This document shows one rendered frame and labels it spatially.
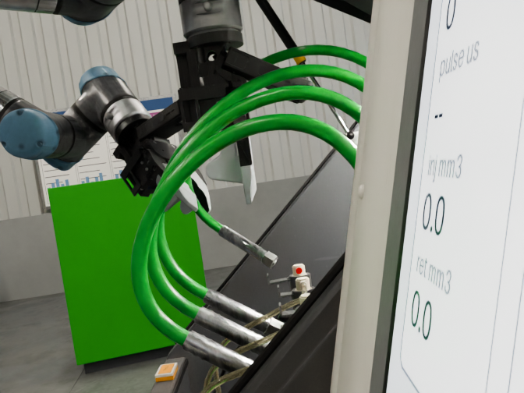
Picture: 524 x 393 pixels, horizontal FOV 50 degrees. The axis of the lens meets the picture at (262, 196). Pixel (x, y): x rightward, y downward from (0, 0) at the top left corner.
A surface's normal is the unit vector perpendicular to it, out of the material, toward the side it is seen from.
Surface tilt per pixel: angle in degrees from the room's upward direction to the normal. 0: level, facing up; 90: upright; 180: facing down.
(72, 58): 90
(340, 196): 90
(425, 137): 76
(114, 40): 90
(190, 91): 90
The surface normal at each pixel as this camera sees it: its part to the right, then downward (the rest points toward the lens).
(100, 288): 0.23, 0.04
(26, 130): -0.09, 0.08
